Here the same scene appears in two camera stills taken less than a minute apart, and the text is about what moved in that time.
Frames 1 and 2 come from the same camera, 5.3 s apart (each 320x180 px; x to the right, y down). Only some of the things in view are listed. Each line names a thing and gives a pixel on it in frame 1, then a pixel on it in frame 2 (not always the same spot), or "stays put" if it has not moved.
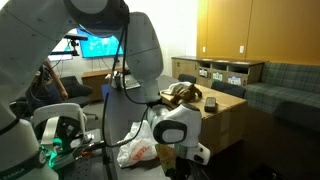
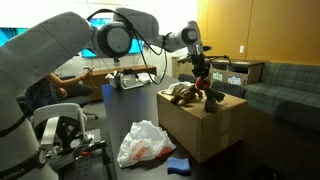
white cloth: (173, 86) stays put
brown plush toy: (186, 94) stays put
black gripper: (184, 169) to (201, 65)
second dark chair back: (234, 89) stays put
